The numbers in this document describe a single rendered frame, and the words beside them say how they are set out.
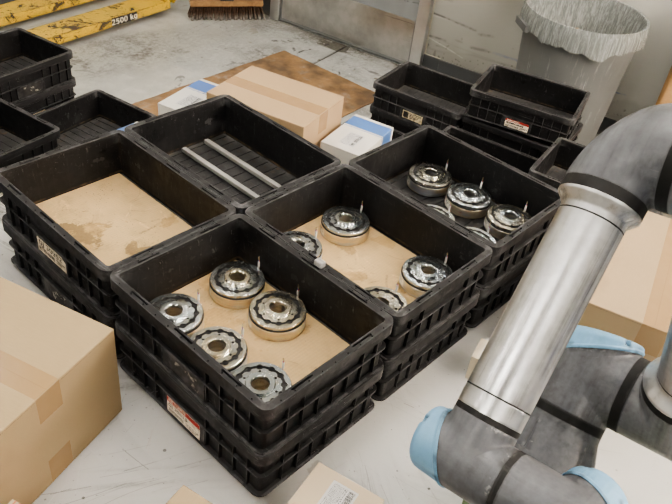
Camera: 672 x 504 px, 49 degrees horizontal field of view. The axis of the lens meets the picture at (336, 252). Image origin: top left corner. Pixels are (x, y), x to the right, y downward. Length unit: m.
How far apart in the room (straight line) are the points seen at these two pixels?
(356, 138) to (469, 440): 1.33
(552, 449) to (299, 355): 0.45
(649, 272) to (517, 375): 0.83
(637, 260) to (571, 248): 0.80
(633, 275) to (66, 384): 1.06
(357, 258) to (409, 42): 3.02
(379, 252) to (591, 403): 0.60
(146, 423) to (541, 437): 0.67
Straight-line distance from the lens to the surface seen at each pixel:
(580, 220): 0.83
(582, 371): 1.14
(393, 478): 1.32
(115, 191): 1.69
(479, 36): 4.28
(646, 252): 1.65
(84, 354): 1.22
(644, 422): 1.13
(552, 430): 1.14
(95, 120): 2.91
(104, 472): 1.32
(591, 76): 3.54
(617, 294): 1.50
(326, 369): 1.15
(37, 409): 1.18
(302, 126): 1.90
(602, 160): 0.84
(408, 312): 1.26
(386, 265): 1.51
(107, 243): 1.54
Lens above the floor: 1.77
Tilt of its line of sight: 38 degrees down
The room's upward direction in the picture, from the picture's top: 8 degrees clockwise
